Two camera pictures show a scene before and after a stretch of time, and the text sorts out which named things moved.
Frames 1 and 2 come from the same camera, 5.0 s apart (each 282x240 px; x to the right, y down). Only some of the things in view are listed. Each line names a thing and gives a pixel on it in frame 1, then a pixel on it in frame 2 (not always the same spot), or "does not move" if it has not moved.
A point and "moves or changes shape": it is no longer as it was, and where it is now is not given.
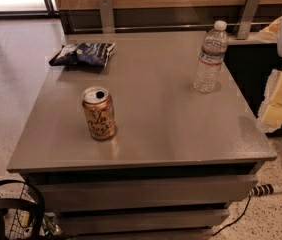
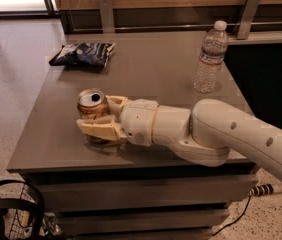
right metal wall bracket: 243,28 does not move
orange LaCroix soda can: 100,112 moves or changes shape
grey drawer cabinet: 177,161 does not move
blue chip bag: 89,53 does not move
